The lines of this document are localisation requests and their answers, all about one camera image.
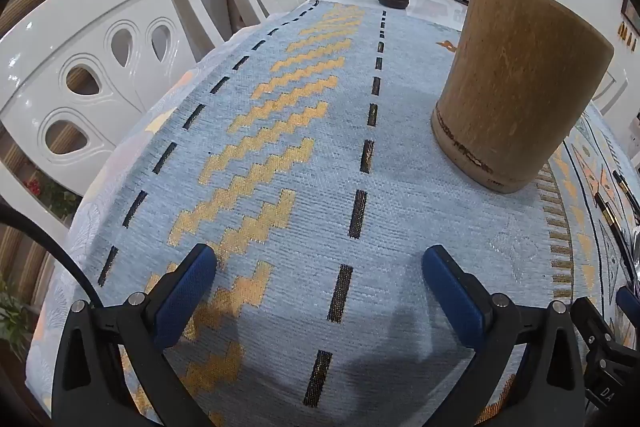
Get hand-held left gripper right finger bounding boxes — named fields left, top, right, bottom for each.
left=421, top=244, right=588, bottom=427

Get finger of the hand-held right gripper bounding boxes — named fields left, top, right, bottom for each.
left=570, top=296, right=623, bottom=360
left=616, top=285, right=640, bottom=323

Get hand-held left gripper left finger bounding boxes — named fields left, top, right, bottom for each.
left=50, top=243, right=218, bottom=427

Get black gold-banded chopstick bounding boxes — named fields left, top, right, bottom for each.
left=611, top=168, right=638, bottom=210
left=594, top=191, right=632, bottom=268

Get bamboo utensil holder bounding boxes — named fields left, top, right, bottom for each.
left=431, top=0, right=615, bottom=194

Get steel fork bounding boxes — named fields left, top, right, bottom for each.
left=629, top=227, right=640, bottom=288

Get blue patterned table mat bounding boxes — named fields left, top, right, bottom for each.
left=90, top=0, right=640, bottom=427

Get green potted plant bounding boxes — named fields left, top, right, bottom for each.
left=0, top=277, right=37, bottom=358

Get red flowers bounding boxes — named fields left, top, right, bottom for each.
left=22, top=174, right=78, bottom=220

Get brown striped curtain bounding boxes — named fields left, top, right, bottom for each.
left=0, top=0, right=101, bottom=308

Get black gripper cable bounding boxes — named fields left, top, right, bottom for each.
left=0, top=200, right=103, bottom=308

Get framed wall picture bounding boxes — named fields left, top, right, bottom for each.
left=620, top=0, right=640, bottom=33

